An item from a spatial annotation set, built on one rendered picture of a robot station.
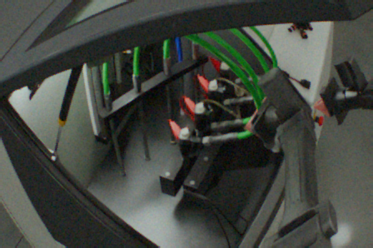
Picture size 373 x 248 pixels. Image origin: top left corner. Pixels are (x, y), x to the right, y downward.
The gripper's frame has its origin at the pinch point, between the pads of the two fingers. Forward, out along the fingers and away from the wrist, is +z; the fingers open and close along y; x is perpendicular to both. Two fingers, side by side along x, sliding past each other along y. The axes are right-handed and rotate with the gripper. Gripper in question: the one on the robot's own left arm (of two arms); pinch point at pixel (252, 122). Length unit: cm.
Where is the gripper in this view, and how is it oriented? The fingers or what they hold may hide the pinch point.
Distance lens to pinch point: 118.1
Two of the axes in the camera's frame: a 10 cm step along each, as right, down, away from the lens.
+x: 6.9, 6.7, 2.7
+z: -4.3, 0.7, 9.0
